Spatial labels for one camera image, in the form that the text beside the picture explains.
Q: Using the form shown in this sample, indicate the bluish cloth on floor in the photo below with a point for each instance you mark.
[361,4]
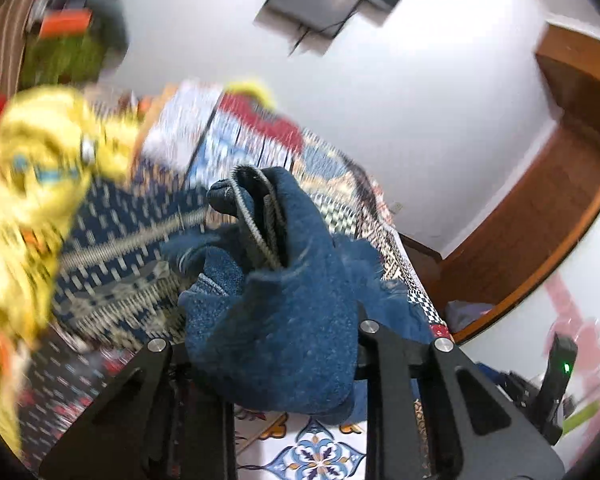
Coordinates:
[467,315]

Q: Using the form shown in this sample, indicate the blue denim jacket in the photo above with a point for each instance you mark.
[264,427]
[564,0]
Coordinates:
[290,320]

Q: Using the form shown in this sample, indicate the wooden door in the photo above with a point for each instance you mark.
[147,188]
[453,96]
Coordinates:
[530,292]

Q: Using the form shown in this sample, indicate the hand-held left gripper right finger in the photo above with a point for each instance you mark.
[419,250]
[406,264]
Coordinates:
[390,410]

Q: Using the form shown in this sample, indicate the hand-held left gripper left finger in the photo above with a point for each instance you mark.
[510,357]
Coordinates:
[210,435]

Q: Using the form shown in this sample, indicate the white floral pillow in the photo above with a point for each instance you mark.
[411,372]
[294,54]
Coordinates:
[185,120]

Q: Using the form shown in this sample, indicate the yellow plush toy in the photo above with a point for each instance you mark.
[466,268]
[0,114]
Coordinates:
[252,89]

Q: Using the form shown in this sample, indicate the white wall socket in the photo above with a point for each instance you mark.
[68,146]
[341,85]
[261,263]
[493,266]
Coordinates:
[396,207]

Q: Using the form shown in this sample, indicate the green cloth covered table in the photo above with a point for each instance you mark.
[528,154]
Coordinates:
[60,62]

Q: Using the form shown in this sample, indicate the orange box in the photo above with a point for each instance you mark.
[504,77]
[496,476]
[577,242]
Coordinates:
[65,22]

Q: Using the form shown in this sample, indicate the small black wall monitor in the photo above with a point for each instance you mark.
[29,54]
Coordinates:
[310,0]

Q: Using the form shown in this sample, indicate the yellow cartoon blanket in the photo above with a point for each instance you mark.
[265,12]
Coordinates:
[30,185]

